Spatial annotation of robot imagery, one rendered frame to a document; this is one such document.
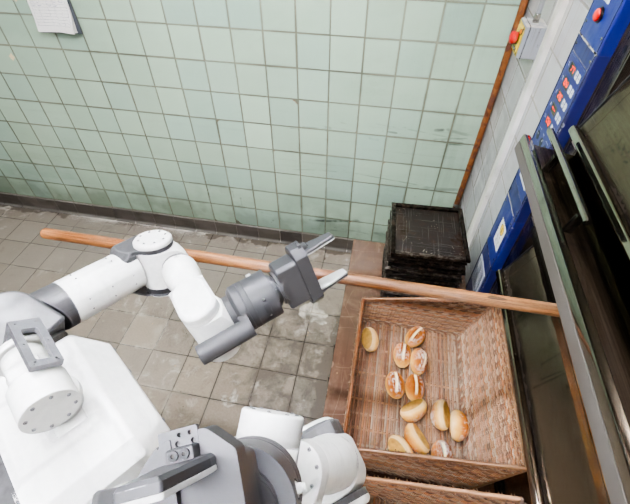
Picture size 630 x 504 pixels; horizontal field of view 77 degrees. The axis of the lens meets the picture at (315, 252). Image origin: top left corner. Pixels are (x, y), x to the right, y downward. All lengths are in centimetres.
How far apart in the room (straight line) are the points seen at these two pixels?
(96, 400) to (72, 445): 6
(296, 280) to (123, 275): 36
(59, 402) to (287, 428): 29
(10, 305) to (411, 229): 124
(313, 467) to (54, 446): 34
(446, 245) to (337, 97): 95
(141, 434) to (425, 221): 127
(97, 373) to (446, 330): 128
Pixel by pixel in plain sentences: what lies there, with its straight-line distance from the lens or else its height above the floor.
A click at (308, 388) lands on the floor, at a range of 214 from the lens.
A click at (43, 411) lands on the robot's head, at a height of 149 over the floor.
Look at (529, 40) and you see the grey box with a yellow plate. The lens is 165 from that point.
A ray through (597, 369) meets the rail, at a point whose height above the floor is 144.
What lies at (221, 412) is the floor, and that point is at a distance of 214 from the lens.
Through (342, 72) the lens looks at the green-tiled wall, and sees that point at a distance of 204.
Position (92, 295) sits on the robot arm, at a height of 136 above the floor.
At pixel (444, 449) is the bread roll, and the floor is 64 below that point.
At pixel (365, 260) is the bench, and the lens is 186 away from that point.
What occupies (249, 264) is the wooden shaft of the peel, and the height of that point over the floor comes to 120.
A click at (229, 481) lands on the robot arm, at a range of 25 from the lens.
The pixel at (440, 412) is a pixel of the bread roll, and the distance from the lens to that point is 145.
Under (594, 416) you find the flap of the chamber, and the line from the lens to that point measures 69.
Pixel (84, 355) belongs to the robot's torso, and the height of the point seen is 140.
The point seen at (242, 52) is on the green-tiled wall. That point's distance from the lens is 212.
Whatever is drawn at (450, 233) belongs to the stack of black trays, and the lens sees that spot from 160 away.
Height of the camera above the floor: 195
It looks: 47 degrees down
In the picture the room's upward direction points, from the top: straight up
